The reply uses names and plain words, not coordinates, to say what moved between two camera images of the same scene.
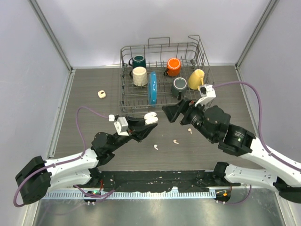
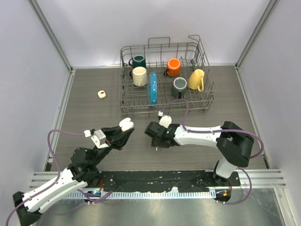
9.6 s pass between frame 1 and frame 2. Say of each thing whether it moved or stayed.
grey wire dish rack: stayed
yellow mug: stayed
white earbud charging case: moved
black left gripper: moved
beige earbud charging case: stayed
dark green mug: stayed
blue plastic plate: stayed
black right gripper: moved
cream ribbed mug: stayed
